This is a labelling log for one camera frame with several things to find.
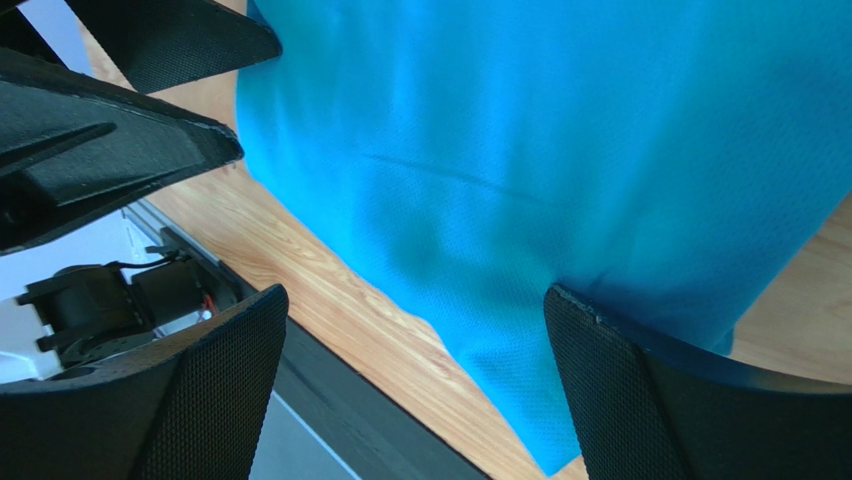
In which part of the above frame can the teal t shirt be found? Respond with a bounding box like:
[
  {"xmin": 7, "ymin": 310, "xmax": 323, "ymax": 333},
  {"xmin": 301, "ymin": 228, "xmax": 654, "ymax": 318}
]
[{"xmin": 236, "ymin": 1, "xmax": 851, "ymax": 475}]

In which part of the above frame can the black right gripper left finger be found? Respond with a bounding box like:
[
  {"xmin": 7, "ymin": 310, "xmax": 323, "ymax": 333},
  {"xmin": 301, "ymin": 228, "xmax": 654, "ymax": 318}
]
[{"xmin": 1, "ymin": 285, "xmax": 289, "ymax": 479}]

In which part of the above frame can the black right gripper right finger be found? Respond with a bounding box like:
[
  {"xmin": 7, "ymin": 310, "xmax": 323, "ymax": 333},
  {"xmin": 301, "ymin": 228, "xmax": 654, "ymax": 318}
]
[{"xmin": 543, "ymin": 285, "xmax": 851, "ymax": 479}]

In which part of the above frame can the black cloth strip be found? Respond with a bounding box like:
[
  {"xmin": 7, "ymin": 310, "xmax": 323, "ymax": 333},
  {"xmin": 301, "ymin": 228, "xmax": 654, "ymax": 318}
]
[{"xmin": 274, "ymin": 319, "xmax": 489, "ymax": 479}]

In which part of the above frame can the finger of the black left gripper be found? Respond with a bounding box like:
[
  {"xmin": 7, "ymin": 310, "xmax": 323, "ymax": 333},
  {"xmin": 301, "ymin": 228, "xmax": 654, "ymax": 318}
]
[
  {"xmin": 1, "ymin": 49, "xmax": 243, "ymax": 255},
  {"xmin": 68, "ymin": 0, "xmax": 282, "ymax": 94}
]

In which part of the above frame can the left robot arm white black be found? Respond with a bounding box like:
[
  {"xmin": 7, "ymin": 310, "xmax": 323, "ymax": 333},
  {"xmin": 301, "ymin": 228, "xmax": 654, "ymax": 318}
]
[{"xmin": 1, "ymin": 1, "xmax": 281, "ymax": 383}]

